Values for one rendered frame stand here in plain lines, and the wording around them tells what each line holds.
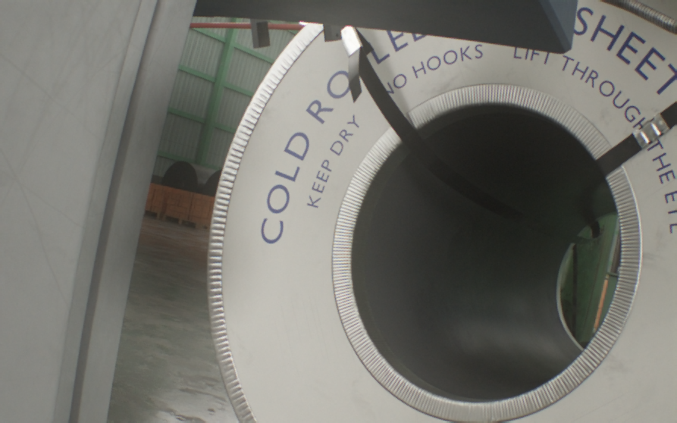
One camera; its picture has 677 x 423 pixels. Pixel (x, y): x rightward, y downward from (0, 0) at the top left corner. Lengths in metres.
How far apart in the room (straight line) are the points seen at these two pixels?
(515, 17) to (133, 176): 0.24
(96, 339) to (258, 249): 1.18
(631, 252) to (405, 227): 0.55
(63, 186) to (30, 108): 0.03
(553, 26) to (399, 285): 1.15
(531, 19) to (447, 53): 0.95
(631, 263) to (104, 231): 0.97
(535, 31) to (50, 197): 0.36
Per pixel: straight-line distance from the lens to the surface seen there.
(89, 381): 0.41
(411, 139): 1.43
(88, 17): 0.22
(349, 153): 1.48
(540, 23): 0.49
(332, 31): 1.15
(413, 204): 1.61
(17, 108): 0.20
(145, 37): 0.40
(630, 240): 1.26
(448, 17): 0.52
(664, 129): 1.27
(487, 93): 1.38
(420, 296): 1.67
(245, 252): 1.59
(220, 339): 1.62
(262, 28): 1.24
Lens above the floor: 0.76
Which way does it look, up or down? 2 degrees up
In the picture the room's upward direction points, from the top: 13 degrees clockwise
